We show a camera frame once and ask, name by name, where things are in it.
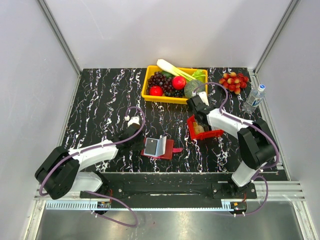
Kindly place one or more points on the black VIP credit card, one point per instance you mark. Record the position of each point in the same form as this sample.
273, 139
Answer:
150, 146

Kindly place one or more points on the red apple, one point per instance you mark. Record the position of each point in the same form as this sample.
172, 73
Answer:
179, 82
156, 91

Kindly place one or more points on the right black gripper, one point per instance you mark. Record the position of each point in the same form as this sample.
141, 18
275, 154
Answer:
203, 124

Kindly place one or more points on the red card holder wallet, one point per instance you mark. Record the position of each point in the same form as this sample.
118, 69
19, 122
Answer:
165, 149

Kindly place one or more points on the dark purple grape bunch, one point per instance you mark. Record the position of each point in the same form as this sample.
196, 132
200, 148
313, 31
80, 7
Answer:
157, 79

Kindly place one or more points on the green lettuce leaf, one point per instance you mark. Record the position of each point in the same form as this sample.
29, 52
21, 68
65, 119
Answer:
200, 75

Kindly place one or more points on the stack of credit cards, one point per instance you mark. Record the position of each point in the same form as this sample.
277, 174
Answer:
198, 129

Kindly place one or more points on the red apple lower left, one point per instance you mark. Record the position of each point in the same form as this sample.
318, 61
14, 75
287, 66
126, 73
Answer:
156, 91

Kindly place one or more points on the dark green cucumber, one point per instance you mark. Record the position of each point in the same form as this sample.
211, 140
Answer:
167, 74

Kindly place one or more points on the red plastic card bin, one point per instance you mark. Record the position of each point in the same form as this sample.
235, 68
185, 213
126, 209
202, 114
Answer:
212, 133

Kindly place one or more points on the green melon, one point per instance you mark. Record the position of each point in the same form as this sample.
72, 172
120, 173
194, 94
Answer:
193, 86

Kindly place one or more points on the red apple upper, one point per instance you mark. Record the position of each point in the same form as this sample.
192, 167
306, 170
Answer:
179, 82

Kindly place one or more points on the clear water bottle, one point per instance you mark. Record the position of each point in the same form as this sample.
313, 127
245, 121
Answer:
254, 98

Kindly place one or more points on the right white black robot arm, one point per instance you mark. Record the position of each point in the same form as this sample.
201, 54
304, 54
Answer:
256, 143

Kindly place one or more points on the yellow plastic fruit tray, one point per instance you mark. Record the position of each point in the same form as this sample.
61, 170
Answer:
151, 69

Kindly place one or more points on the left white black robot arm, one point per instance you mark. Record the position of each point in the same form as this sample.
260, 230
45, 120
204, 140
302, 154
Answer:
62, 171

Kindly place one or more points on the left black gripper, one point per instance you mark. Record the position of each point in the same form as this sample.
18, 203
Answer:
140, 147

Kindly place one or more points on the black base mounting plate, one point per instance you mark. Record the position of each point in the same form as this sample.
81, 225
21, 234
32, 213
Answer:
212, 185

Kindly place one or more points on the white green leek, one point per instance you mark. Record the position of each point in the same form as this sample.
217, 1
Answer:
168, 67

